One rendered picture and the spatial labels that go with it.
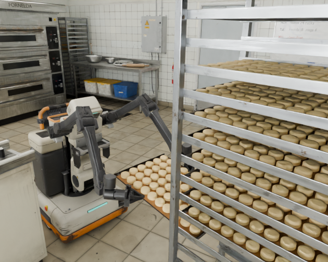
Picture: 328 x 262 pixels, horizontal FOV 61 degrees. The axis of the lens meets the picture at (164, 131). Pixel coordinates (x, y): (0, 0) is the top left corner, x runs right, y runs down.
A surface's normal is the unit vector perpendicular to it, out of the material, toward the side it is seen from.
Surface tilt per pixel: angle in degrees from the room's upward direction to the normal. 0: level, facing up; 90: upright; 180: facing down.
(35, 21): 90
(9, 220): 90
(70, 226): 90
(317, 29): 90
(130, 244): 0
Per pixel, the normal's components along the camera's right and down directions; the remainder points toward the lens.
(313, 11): -0.71, 0.24
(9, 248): 0.84, 0.20
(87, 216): 0.71, 0.26
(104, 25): -0.50, 0.29
